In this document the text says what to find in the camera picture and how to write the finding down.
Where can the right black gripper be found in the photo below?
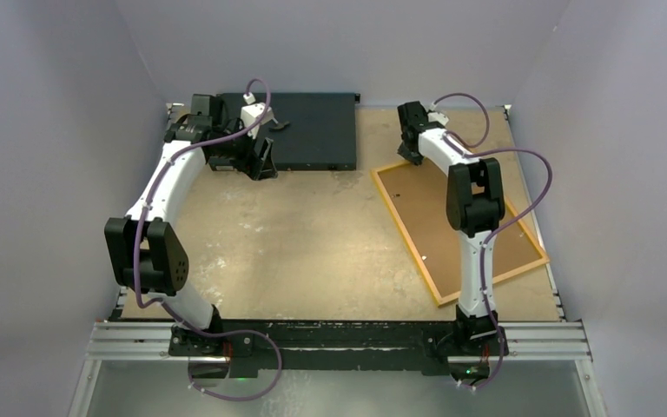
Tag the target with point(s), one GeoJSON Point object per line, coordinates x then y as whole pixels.
{"type": "Point", "coordinates": [415, 159]}

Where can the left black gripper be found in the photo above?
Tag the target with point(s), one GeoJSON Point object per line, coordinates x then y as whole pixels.
{"type": "Point", "coordinates": [257, 166]}

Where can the yellow wooden picture frame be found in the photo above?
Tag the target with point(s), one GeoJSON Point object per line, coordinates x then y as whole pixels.
{"type": "Point", "coordinates": [402, 230]}

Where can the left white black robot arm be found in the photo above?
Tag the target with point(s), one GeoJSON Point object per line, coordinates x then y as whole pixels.
{"type": "Point", "coordinates": [145, 252]}

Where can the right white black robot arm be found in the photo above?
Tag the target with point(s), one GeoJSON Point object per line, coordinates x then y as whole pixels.
{"type": "Point", "coordinates": [475, 206]}

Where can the small black hammer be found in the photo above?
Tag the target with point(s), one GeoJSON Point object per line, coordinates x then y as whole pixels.
{"type": "Point", "coordinates": [279, 122]}

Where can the black flat box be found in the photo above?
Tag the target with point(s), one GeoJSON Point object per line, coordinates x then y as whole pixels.
{"type": "Point", "coordinates": [320, 134]}

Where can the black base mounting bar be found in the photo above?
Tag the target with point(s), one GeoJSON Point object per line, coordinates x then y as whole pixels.
{"type": "Point", "coordinates": [432, 348]}

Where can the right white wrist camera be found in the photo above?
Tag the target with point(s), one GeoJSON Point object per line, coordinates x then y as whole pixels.
{"type": "Point", "coordinates": [436, 119]}

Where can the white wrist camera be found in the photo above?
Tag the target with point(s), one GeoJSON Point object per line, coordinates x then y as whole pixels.
{"type": "Point", "coordinates": [254, 114]}
{"type": "Point", "coordinates": [436, 119]}

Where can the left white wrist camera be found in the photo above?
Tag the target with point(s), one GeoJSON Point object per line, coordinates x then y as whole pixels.
{"type": "Point", "coordinates": [254, 114]}

